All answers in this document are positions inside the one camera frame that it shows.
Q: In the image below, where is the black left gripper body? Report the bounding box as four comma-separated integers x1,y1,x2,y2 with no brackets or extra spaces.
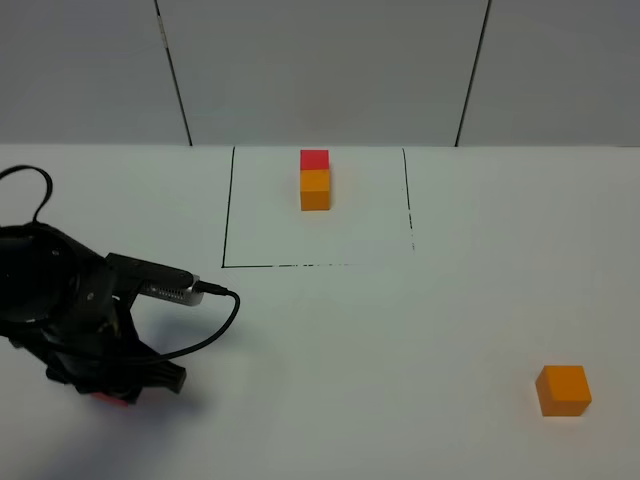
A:
1,225,149,387

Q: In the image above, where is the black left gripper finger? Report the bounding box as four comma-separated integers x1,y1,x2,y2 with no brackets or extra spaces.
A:
136,361,187,394
74,381,142,406

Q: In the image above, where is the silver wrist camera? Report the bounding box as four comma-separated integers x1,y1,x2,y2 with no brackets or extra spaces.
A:
106,253,204,307

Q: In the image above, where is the template red cube block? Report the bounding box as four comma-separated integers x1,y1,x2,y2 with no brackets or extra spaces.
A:
300,149,330,171

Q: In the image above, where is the black camera cable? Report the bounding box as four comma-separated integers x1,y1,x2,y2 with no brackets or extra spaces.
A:
0,166,242,364

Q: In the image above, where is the template orange cube block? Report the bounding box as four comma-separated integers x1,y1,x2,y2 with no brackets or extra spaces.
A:
300,169,331,211

